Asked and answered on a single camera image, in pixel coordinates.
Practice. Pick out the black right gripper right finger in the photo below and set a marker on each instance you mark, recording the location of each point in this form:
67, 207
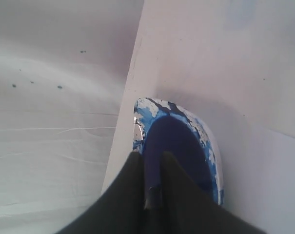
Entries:
190, 210

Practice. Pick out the white square paint dish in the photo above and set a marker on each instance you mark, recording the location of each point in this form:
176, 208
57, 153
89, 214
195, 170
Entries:
187, 137

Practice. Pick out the white backdrop curtain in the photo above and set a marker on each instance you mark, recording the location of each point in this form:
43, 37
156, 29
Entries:
63, 68

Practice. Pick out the black paintbrush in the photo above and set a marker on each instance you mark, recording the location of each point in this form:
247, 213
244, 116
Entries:
153, 197

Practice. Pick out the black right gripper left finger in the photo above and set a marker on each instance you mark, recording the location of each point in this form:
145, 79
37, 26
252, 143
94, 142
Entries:
119, 210

